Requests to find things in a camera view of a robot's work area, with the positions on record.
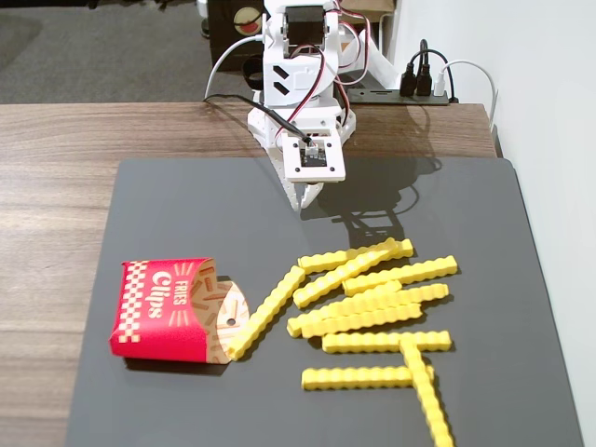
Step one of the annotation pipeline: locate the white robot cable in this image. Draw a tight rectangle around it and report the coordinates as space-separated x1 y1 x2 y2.
203 34 266 102

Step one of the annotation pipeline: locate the dark brown box with logo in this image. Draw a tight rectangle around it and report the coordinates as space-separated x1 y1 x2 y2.
207 0 267 72

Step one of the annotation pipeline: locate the white furniture frame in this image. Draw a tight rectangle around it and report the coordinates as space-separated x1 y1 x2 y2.
367 0 404 66

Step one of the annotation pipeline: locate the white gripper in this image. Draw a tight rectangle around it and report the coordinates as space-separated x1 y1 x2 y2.
262 46 349 211

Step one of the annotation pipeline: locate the black camera cable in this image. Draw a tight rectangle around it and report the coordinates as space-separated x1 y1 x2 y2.
203 94 314 146

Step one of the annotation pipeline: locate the black tape roll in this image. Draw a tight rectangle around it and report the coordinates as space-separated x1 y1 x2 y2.
241 55 265 89

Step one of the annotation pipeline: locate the black power strip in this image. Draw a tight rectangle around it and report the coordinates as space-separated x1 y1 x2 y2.
346 88 451 106

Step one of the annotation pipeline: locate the white perforated base plate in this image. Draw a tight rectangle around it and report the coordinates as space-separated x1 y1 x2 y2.
246 104 358 155

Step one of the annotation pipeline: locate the black plug with cable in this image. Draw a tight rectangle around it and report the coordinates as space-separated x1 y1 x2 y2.
399 46 452 98
415 38 433 98

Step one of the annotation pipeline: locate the white plug with cable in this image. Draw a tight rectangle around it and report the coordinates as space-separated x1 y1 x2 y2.
434 59 500 141

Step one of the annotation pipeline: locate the dark grey mat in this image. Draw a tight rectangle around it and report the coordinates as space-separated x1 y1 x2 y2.
64 156 586 447

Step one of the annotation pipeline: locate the red fries carton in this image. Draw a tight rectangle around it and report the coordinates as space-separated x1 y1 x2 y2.
108 256 252 365

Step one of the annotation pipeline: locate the yellow crinkle plastic fry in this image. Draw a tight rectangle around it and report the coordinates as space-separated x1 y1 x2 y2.
301 364 436 392
297 237 415 276
227 264 307 363
286 282 451 337
300 302 423 340
291 237 400 309
321 330 454 356
399 336 456 447
342 254 459 296

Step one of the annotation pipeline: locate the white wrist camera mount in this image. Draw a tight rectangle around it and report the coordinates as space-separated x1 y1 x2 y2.
280 129 347 183

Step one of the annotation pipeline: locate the white chair leg with caster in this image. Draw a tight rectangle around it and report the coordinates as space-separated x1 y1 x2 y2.
195 0 211 39

